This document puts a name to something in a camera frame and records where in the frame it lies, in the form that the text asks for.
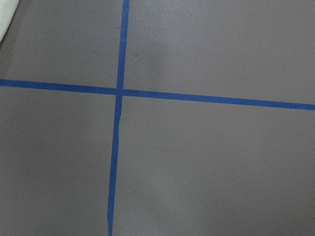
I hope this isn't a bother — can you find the cream long sleeve shirt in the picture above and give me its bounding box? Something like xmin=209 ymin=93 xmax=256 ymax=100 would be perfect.
xmin=0 ymin=0 xmax=20 ymax=42

